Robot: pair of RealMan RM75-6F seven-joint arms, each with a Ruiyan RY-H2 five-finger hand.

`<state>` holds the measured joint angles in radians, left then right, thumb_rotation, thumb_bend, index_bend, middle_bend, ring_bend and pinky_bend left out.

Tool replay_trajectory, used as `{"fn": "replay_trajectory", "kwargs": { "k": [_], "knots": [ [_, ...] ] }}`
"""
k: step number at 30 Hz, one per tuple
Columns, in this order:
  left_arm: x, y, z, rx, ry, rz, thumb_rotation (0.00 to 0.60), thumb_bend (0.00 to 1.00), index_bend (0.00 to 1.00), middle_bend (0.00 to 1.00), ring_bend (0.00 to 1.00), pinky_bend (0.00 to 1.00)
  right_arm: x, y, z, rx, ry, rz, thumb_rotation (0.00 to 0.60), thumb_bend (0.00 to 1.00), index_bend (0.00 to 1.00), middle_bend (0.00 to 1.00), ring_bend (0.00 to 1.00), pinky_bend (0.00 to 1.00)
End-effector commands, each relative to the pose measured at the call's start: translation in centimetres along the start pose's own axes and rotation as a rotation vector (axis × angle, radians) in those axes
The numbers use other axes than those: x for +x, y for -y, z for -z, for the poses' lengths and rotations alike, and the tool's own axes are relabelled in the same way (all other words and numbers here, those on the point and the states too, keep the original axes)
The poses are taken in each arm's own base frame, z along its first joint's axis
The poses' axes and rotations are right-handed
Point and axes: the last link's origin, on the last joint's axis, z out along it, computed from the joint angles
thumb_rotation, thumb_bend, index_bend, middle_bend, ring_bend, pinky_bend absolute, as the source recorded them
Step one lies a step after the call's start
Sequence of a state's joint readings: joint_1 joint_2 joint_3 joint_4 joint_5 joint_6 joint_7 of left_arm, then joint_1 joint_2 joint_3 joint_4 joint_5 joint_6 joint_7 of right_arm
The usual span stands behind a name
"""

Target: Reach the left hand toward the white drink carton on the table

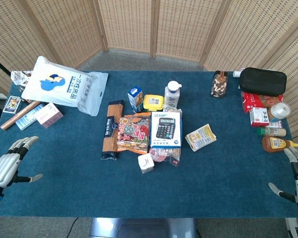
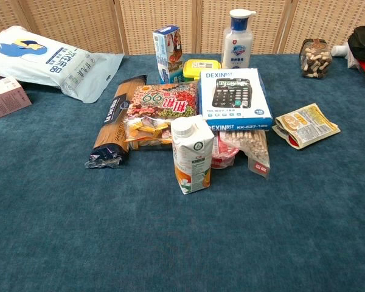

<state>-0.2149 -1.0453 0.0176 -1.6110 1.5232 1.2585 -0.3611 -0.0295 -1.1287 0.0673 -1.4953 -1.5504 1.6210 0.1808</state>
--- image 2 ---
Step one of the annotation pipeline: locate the white juice carton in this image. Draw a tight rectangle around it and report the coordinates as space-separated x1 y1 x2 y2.
170 114 215 195

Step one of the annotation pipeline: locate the white hand wash bottle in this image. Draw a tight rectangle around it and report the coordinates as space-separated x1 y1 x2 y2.
221 9 257 70

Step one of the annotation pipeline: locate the mixed grains snack bag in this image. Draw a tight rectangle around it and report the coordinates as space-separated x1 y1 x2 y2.
123 81 200 151

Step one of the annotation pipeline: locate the red white instant noodle cup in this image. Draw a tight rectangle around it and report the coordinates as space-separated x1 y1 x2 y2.
210 131 240 170

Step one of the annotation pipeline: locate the blue tablecloth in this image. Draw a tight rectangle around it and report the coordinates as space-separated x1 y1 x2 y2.
0 53 365 292

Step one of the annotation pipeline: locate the dark spaghetti packet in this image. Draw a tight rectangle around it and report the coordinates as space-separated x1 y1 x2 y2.
85 74 148 170

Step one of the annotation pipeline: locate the blue calculator box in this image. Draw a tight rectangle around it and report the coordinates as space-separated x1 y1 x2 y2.
198 68 274 132

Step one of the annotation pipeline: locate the wooden chopsticks pack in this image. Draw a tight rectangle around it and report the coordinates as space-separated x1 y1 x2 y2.
220 130 271 180

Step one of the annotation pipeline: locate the yellow lidded tub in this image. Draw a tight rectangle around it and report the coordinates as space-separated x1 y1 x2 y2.
182 59 222 83

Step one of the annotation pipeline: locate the blue tall printed carton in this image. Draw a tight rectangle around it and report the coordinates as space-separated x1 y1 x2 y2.
152 24 185 85

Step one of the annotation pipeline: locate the woven folding screen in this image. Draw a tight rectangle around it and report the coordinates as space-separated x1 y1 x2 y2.
0 0 365 56

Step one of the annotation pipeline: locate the yellow seasoning sachet pack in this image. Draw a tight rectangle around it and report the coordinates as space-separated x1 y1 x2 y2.
271 103 342 150

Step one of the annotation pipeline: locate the large white plastic bag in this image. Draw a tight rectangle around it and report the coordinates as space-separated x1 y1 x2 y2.
0 25 125 104

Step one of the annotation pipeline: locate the clear jar of nuts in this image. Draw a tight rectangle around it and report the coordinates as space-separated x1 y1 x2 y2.
300 38 333 80

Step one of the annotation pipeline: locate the pink brown book box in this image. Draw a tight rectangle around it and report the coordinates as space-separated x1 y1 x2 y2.
0 72 33 122

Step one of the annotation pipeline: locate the white cylinder object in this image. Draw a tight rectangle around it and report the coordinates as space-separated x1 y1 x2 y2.
331 44 350 58

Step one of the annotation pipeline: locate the black bag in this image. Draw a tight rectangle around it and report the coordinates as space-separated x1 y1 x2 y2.
347 26 365 63

